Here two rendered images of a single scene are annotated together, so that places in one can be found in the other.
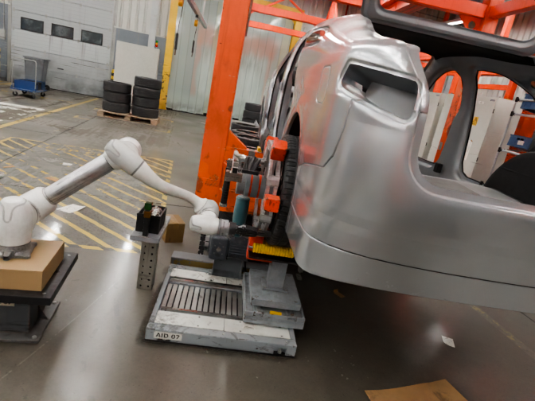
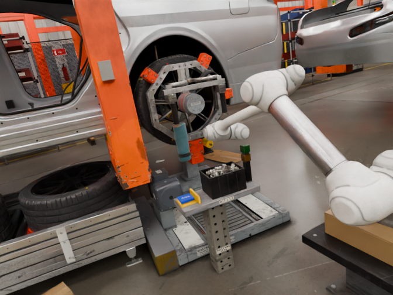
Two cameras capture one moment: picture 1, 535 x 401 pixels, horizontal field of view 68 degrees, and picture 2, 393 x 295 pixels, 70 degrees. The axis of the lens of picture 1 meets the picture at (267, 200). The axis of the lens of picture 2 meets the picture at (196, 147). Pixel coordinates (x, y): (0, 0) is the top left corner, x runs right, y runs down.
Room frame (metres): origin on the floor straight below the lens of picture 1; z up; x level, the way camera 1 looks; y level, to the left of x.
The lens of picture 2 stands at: (2.73, 1.98, 1.11)
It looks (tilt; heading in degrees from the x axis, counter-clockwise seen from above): 17 degrees down; 257
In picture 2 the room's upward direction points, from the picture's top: 9 degrees counter-clockwise
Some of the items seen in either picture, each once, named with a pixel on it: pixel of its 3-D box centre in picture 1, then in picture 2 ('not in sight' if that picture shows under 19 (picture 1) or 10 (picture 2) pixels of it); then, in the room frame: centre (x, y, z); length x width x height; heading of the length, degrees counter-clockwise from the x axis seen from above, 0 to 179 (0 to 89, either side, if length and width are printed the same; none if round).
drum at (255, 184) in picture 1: (254, 185); (190, 103); (2.30, 0.09, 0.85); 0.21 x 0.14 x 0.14; 97
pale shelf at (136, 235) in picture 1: (151, 227); (216, 194); (2.37, 0.69, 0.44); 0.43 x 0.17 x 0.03; 7
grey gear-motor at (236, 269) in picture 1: (236, 255); (164, 194); (2.60, 0.13, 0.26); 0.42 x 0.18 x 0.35; 97
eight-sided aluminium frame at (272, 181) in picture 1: (266, 187); (186, 102); (2.30, 0.02, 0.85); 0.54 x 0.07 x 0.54; 7
